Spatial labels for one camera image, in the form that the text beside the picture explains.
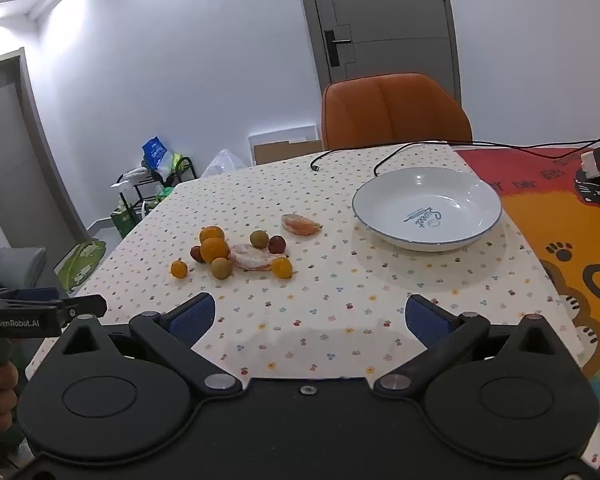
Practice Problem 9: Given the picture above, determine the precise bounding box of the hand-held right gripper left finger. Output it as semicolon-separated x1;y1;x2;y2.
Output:
60;292;243;403

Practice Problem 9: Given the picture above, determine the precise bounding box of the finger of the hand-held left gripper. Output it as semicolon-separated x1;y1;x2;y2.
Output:
55;294;108;319

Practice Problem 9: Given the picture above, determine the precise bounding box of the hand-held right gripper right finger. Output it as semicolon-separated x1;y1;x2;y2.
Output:
375;294;568;403

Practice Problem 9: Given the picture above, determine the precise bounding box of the large peeled orange piece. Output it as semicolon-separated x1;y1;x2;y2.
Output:
228;243;276;272

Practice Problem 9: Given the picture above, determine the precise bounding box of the white plate with blue rim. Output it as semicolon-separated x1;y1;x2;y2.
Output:
351;167;503;253

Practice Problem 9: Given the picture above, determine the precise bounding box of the small peeled orange segment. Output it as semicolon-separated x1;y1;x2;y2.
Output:
281;213;324;236

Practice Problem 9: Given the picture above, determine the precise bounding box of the green floor mat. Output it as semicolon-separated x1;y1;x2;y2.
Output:
55;240;107;294

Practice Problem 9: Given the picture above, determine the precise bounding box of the grey sofa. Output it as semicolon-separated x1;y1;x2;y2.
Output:
0;245;49;295

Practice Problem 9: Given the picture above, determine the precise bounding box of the green shopping bag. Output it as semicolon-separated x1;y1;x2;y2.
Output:
111;199;147;239

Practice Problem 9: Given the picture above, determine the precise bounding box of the dotted white tablecloth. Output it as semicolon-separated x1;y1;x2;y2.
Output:
25;142;586;386

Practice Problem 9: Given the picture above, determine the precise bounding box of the black storage rack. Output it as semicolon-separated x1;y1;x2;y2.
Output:
117;157;199;223

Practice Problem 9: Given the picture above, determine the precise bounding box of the clear plastic bag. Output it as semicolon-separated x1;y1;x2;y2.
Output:
200;149;249;179

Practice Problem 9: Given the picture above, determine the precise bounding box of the grey side door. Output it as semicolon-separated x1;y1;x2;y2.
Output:
0;49;88;267

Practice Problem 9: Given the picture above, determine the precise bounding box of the blue plastic bag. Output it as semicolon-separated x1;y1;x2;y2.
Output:
141;136;169;169

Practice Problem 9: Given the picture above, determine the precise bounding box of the colourful cartoon table mat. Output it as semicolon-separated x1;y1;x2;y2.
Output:
455;146;600;478

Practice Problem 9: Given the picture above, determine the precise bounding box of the brown cardboard sheet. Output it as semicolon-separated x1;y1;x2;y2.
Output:
253;140;324;166

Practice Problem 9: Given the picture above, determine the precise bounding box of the white board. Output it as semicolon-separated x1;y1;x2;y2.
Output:
248;124;317;165

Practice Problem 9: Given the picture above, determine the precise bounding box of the orange leather chair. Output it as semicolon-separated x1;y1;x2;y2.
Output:
321;73;473;151

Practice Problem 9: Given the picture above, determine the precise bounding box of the looped black cable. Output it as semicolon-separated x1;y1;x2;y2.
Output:
373;141;456;177

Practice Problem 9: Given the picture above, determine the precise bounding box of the black cable with plug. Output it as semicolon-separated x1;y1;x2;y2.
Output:
310;140;600;171

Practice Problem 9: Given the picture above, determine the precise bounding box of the black door lock handle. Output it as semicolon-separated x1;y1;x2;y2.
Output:
325;25;354;67

